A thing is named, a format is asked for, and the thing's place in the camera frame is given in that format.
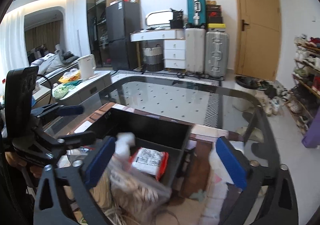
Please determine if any white blue plush toy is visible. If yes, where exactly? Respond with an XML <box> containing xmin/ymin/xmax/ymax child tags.
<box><xmin>114</xmin><ymin>132</ymin><xmax>136</xmax><ymax>160</ymax></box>

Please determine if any bag of white-grey cord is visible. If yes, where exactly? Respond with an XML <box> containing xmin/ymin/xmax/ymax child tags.
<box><xmin>107</xmin><ymin>157</ymin><xmax>172</xmax><ymax>223</ymax></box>

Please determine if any red white tissue pack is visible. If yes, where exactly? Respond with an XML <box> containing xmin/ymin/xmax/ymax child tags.
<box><xmin>130</xmin><ymin>147</ymin><xmax>169</xmax><ymax>181</ymax></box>

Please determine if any bag of cream rope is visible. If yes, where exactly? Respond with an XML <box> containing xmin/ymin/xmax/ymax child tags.
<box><xmin>89</xmin><ymin>170</ymin><xmax>116</xmax><ymax>224</ymax></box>

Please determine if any left hand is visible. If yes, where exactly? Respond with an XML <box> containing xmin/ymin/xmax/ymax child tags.
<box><xmin>5</xmin><ymin>152</ymin><xmax>42</xmax><ymax>178</ymax></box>

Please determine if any white side table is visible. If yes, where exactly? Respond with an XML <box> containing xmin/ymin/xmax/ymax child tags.
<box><xmin>33</xmin><ymin>70</ymin><xmax>112</xmax><ymax>108</ymax></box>

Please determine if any white electric kettle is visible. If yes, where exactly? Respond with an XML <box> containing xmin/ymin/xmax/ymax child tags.
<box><xmin>77</xmin><ymin>54</ymin><xmax>97</xmax><ymax>80</ymax></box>

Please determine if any black storage box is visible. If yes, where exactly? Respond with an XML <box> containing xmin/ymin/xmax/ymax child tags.
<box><xmin>88</xmin><ymin>108</ymin><xmax>191</xmax><ymax>187</ymax></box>

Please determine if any wooden shoe rack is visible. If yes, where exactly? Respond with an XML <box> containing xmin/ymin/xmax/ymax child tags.
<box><xmin>286</xmin><ymin>34</ymin><xmax>319</xmax><ymax>135</ymax></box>

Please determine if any woven laundry basket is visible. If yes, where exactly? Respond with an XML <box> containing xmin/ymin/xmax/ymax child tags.
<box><xmin>143</xmin><ymin>44</ymin><xmax>164</xmax><ymax>72</ymax></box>

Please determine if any black refrigerator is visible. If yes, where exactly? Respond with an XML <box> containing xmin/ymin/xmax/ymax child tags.
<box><xmin>106</xmin><ymin>1</ymin><xmax>141</xmax><ymax>70</ymax></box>

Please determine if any silver suitcase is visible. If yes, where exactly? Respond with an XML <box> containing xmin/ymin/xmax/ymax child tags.
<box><xmin>204</xmin><ymin>31</ymin><xmax>229</xmax><ymax>80</ymax></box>

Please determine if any black glass cabinet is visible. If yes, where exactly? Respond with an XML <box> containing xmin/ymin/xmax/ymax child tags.
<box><xmin>86</xmin><ymin>0</ymin><xmax>116</xmax><ymax>68</ymax></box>

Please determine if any white vanity desk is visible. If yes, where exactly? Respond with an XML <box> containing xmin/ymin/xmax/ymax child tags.
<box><xmin>130</xmin><ymin>29</ymin><xmax>186</xmax><ymax>70</ymax></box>

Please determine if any oval vanity mirror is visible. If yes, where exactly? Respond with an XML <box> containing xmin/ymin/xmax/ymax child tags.
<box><xmin>145</xmin><ymin>10</ymin><xmax>173</xmax><ymax>27</ymax></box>

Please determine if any white suitcase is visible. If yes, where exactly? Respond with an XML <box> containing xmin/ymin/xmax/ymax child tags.
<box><xmin>185</xmin><ymin>28</ymin><xmax>206</xmax><ymax>73</ymax></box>

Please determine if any wooden door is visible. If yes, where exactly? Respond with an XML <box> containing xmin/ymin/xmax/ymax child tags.
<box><xmin>235</xmin><ymin>0</ymin><xmax>281</xmax><ymax>81</ymax></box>

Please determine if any stack of shoe boxes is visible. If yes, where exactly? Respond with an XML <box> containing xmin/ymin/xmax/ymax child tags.
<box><xmin>206</xmin><ymin>0</ymin><xmax>226</xmax><ymax>32</ymax></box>

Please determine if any teal suitcase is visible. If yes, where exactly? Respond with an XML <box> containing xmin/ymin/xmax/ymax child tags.
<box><xmin>187</xmin><ymin>0</ymin><xmax>206</xmax><ymax>29</ymax></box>

